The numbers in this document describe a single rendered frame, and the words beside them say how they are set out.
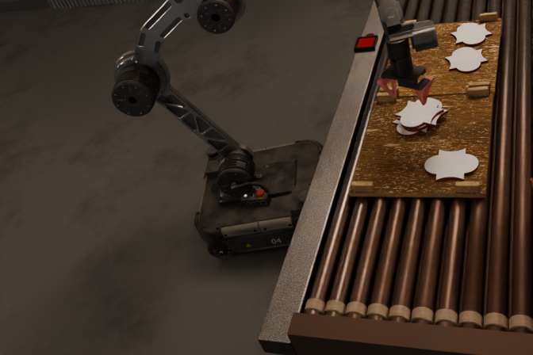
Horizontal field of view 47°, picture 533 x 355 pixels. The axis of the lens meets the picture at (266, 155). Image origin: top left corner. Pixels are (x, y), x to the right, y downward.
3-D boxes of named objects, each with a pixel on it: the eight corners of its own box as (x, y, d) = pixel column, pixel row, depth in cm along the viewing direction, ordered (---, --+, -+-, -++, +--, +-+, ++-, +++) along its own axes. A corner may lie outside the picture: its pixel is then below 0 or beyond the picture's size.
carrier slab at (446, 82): (377, 101, 193) (376, 97, 193) (398, 31, 221) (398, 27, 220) (495, 96, 178) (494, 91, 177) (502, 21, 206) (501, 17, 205)
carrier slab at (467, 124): (349, 196, 165) (348, 192, 164) (376, 103, 193) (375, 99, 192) (485, 198, 151) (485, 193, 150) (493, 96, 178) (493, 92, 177)
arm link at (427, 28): (387, 27, 166) (383, 9, 158) (430, 16, 163) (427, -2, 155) (394, 64, 161) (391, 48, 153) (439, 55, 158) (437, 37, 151)
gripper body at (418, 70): (395, 66, 168) (389, 43, 164) (427, 73, 161) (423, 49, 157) (381, 80, 165) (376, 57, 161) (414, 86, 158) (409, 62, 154)
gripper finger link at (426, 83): (416, 93, 170) (410, 65, 164) (438, 98, 165) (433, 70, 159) (402, 108, 167) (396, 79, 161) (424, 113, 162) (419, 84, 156)
